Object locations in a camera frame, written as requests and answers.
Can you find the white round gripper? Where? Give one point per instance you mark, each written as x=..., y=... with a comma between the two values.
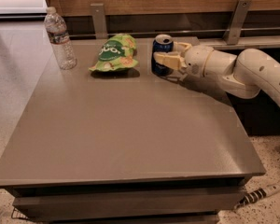
x=198, y=61

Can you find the blue pepsi can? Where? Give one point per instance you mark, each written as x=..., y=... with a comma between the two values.
x=161, y=43

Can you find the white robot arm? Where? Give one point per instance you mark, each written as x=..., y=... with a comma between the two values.
x=242, y=75

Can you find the green rice chip bag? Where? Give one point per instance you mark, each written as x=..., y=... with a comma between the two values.
x=116, y=54

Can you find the clear plastic water bottle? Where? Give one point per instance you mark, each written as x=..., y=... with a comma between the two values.
x=59, y=39

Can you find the grey table drawer front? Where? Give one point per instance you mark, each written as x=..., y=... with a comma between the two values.
x=128, y=203

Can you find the horizontal metal rail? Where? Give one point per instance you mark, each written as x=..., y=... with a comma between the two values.
x=213, y=33

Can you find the right metal wall bracket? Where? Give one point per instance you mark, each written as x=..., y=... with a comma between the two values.
x=233, y=32

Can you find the metal wall bracket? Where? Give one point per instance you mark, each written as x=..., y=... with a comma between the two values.
x=99, y=20
x=233, y=32

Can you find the left metal wall bracket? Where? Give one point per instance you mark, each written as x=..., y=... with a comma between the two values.
x=99, y=20

